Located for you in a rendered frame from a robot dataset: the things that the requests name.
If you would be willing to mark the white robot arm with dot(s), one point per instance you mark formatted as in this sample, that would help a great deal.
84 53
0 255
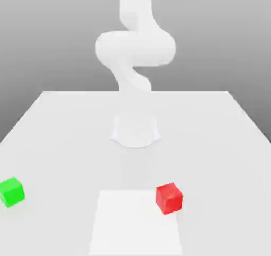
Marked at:
135 48

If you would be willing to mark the small red cube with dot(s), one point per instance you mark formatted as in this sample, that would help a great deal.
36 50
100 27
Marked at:
169 198

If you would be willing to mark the small green cube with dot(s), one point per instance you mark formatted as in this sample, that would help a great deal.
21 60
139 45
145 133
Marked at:
11 192

